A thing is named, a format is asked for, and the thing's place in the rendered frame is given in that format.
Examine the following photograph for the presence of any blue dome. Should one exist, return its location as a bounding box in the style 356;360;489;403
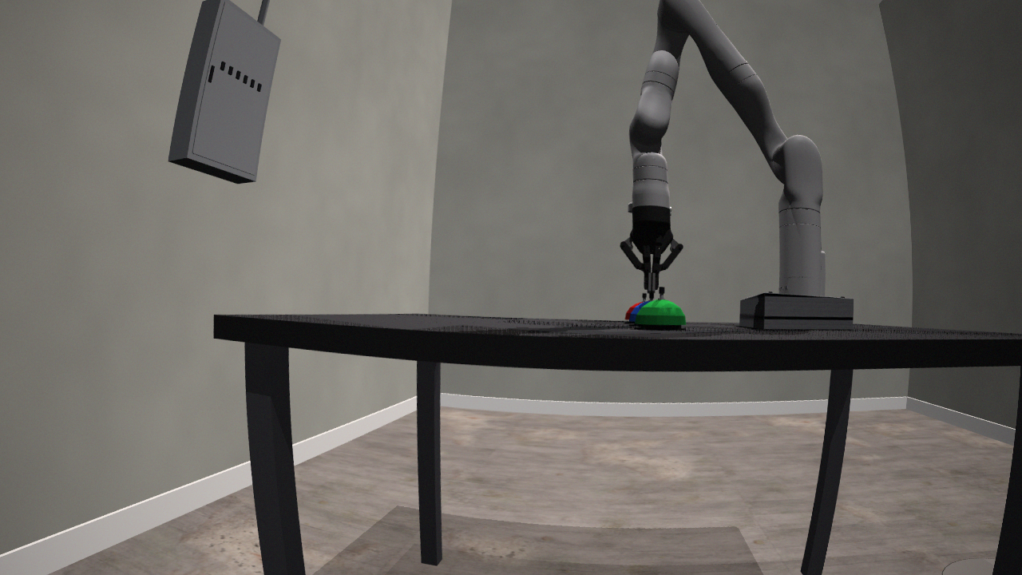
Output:
629;293;654;327

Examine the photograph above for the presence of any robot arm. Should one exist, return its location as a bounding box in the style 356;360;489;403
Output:
628;0;826;296

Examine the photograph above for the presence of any green dome bell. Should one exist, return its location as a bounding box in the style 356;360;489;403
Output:
635;287;686;331

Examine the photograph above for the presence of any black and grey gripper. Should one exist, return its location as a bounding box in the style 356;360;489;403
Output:
620;205;683;293

